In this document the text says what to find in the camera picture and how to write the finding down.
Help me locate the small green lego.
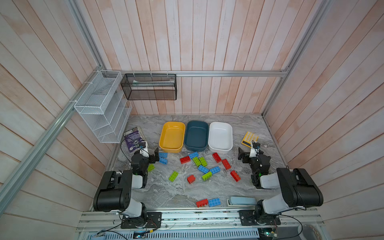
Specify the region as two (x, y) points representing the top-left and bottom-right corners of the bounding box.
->
(148, 164), (155, 172)

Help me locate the blue lego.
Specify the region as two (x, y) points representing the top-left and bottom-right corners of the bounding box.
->
(159, 153), (168, 159)
(210, 166), (221, 175)
(189, 152), (199, 159)
(198, 165), (210, 174)
(208, 198), (221, 208)
(159, 158), (168, 165)

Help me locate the red square lego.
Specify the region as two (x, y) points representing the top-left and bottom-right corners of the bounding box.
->
(187, 175), (196, 184)

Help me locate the red lego front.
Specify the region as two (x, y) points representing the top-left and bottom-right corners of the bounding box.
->
(196, 199), (209, 208)

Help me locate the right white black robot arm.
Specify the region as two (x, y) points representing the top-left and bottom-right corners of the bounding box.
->
(238, 143), (324, 226)

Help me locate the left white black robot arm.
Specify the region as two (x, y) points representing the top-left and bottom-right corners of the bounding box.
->
(93, 148), (160, 228)

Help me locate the purple book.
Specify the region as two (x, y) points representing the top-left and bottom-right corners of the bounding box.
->
(123, 127), (147, 153)

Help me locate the yellow calculator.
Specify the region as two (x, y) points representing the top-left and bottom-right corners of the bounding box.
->
(241, 132), (259, 148)

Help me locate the green lego lower left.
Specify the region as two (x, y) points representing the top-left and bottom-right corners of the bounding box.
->
(169, 171), (179, 182)

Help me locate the yellow rectangular tray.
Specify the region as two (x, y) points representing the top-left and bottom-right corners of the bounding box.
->
(159, 122), (186, 153)

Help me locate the light blue stapler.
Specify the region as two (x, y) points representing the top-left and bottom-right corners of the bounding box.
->
(227, 196), (257, 206)

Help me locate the white rectangular tray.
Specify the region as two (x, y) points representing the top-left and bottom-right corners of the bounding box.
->
(208, 122), (233, 154)

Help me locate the green lego lower centre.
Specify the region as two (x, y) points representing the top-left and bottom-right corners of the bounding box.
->
(202, 171), (213, 181)

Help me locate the green lego centre left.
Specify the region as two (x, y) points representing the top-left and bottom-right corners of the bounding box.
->
(192, 157), (202, 167)

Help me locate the blue lego front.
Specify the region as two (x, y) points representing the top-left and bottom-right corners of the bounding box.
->
(208, 198), (221, 208)

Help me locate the green lego centre right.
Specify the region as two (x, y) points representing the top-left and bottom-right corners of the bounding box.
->
(199, 157), (208, 167)

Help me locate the dark teal rectangular tray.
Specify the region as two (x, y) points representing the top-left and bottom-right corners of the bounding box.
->
(184, 120), (209, 152)

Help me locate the black mesh basket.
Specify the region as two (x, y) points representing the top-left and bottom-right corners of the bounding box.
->
(121, 73), (178, 101)

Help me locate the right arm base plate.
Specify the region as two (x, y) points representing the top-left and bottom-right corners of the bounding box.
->
(239, 210), (281, 226)

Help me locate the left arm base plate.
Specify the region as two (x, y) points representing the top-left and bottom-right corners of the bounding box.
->
(121, 212), (162, 229)

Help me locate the white wire mesh shelf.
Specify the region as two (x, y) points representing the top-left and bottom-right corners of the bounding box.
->
(75, 71), (132, 144)

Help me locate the aluminium front rail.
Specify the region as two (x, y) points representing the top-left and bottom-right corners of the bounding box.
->
(76, 208), (325, 232)

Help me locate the aluminium back frame bar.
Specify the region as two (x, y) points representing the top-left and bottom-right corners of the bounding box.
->
(120, 70), (288, 77)

